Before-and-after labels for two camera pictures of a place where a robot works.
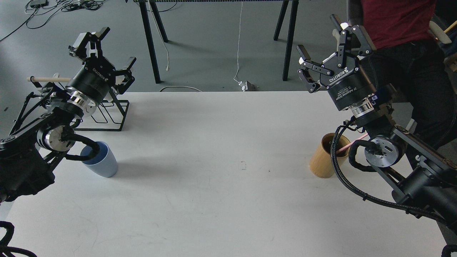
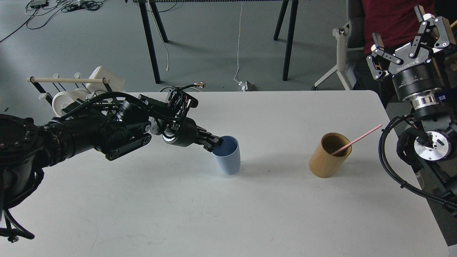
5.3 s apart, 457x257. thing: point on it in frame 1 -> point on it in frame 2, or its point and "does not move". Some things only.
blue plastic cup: [105, 164] -> [227, 155]
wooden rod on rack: [41, 79] does not move
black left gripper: [95, 79] -> [184, 132]
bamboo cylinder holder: [320, 163] does not move
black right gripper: [346, 82] -> [418, 79]
